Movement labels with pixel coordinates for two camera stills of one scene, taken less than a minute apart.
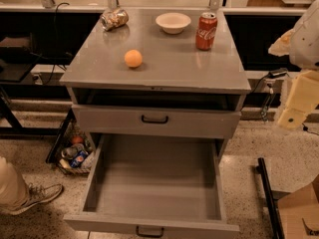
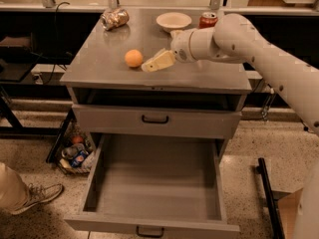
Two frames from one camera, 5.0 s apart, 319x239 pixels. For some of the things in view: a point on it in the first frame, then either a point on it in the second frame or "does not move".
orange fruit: (133, 58) does not move
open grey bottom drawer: (155, 186) does not move
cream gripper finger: (302, 99) to (162, 59)
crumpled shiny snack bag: (114, 18) does not move
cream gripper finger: (281, 46) to (173, 34)
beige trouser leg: (13, 191) does not move
